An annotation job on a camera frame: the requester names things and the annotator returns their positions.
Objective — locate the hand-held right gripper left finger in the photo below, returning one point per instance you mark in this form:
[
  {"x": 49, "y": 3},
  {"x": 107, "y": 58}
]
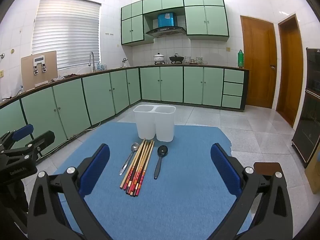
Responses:
[{"x": 96, "y": 167}]

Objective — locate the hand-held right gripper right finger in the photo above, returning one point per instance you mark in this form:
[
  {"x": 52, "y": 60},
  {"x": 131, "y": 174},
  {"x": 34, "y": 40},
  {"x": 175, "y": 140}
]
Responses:
[{"x": 223, "y": 167}]

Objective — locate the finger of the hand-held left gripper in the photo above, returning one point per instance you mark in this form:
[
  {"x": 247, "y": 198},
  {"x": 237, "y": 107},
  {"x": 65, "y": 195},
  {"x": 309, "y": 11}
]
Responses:
[
  {"x": 22, "y": 131},
  {"x": 43, "y": 137}
]

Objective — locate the bundle of chopsticks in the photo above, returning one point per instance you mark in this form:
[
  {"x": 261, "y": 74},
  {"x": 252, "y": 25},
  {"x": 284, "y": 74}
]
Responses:
[{"x": 140, "y": 165}]

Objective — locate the metal spoon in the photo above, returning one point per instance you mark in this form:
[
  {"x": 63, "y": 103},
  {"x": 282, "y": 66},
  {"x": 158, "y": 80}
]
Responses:
[{"x": 135, "y": 146}]

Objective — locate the black plastic spoon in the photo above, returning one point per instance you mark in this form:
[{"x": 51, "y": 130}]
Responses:
[{"x": 163, "y": 150}]

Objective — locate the white double utensil holder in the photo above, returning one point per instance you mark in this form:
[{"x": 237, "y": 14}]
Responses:
[{"x": 163, "y": 125}]

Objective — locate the brown stool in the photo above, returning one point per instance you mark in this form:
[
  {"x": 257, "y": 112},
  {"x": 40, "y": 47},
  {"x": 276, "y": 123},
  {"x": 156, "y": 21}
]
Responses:
[{"x": 266, "y": 167}]

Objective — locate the blue table mat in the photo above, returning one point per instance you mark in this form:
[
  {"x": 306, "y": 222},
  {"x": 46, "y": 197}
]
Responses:
[{"x": 180, "y": 205}]

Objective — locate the green lower kitchen cabinets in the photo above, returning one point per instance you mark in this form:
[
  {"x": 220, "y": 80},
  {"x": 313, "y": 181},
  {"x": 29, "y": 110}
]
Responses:
[{"x": 100, "y": 97}]

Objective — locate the cardboard box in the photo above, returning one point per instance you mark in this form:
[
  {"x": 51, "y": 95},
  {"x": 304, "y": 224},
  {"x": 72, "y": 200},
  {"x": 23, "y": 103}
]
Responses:
[{"x": 314, "y": 172}]

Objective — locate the chrome kitchen faucet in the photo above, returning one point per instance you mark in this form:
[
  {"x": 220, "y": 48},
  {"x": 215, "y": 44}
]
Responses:
[{"x": 92, "y": 57}]

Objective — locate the dark glass cabinet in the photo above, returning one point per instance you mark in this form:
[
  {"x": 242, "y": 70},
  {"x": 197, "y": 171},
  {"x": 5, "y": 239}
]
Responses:
[{"x": 306, "y": 120}]

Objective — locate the small chrome tap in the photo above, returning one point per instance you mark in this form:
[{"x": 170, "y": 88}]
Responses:
[{"x": 124, "y": 62}]

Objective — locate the green bottle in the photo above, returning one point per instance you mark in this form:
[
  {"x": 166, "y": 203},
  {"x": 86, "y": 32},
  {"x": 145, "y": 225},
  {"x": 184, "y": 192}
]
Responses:
[{"x": 240, "y": 59}]

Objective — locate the white window blind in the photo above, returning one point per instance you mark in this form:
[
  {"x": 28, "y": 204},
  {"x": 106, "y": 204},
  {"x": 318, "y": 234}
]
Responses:
[{"x": 65, "y": 30}]

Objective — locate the glass jars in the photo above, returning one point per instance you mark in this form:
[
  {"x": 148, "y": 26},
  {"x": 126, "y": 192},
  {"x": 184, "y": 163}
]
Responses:
[{"x": 199, "y": 60}]

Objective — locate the stacked bowls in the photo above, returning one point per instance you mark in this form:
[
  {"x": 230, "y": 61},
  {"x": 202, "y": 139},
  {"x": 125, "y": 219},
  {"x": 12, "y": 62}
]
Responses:
[{"x": 187, "y": 60}]

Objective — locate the plain wooden door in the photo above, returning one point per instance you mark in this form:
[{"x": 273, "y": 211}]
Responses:
[{"x": 291, "y": 75}]

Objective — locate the black wok with lid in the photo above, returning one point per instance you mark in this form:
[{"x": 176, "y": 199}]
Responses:
[{"x": 176, "y": 59}]

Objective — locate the silver cooking pot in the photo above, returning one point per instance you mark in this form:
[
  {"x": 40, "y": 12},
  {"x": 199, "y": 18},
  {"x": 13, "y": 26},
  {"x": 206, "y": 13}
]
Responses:
[{"x": 159, "y": 58}]

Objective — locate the black range hood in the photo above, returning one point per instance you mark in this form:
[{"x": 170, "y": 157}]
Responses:
[{"x": 166, "y": 31}]

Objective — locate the blue wrapped hood chimney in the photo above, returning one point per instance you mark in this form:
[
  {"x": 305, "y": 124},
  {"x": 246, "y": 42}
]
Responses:
[{"x": 166, "y": 19}]

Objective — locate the green upper wall cabinets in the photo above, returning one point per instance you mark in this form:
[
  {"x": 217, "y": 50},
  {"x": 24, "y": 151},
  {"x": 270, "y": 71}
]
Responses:
[{"x": 207, "y": 20}]

